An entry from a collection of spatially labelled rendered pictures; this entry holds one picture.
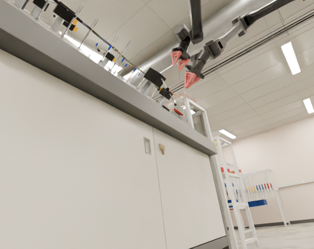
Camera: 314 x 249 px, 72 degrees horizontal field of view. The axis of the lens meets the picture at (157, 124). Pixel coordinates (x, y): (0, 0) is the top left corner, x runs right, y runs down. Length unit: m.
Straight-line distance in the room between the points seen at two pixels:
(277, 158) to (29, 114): 8.96
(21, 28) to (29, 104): 0.13
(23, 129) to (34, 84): 0.10
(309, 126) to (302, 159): 1.16
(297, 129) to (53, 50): 9.03
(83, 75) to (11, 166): 0.24
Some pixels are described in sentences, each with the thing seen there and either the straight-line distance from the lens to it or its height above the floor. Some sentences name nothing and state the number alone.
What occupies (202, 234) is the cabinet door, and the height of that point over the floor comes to 0.43.
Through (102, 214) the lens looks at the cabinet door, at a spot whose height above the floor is 0.52.
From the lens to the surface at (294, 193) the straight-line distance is 9.01.
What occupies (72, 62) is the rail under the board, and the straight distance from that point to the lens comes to 0.52.
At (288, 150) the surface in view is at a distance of 9.16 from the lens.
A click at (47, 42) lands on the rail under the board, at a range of 0.50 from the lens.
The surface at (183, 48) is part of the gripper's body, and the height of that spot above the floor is 1.36.
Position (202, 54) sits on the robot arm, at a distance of 1.16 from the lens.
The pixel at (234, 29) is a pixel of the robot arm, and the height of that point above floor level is 1.43.
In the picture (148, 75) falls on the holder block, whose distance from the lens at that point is 0.82.
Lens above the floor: 0.48
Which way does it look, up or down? 25 degrees up
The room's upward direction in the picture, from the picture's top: 7 degrees counter-clockwise
